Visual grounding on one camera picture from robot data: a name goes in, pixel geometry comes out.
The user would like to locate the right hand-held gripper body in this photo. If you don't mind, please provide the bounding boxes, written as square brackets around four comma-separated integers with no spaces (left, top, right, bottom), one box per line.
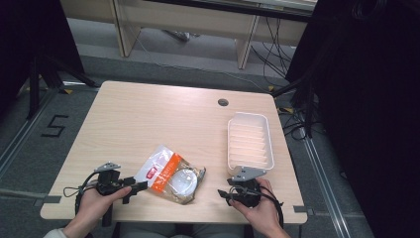
[226,166,267,208]

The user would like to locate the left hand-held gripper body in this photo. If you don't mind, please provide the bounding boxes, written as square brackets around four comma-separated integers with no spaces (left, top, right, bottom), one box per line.
[94,161,137,228]

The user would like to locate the clear packet with orange label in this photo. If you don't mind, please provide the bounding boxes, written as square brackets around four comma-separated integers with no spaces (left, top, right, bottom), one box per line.
[134,144,207,205]

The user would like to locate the white plastic basket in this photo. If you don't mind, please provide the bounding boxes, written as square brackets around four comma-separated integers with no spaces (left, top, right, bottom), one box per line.
[226,111,275,178]

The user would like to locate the person's left hand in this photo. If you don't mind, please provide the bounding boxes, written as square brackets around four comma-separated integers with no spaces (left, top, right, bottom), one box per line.
[76,185,133,230]

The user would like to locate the person's right hand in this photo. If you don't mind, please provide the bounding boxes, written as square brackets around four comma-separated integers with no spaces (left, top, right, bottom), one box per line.
[229,178,282,234]

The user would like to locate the person's legs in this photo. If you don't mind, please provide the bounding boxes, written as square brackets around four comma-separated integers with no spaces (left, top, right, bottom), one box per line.
[118,221,247,238]

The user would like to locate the black metal stand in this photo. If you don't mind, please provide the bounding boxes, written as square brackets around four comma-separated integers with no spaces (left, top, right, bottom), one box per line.
[271,73,320,139]
[25,54,101,121]

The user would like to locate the black curtain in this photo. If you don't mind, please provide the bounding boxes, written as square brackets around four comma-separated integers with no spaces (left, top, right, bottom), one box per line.
[0,0,86,110]
[284,0,420,238]

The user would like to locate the beige wooden desk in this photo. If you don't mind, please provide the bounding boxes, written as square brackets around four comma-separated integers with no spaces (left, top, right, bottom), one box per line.
[58,0,319,70]

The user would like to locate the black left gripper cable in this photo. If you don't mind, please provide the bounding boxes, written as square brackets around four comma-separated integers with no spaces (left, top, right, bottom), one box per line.
[62,171,101,216]

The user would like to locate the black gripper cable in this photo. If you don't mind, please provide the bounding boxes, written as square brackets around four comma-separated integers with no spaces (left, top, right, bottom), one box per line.
[62,171,101,216]
[259,185,285,230]

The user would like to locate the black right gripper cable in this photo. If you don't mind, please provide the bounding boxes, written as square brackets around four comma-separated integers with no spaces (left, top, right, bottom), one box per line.
[259,185,285,230]

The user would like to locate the bundle of black floor cables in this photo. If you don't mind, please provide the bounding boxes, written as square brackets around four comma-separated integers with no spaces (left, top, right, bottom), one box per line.
[250,16,298,87]

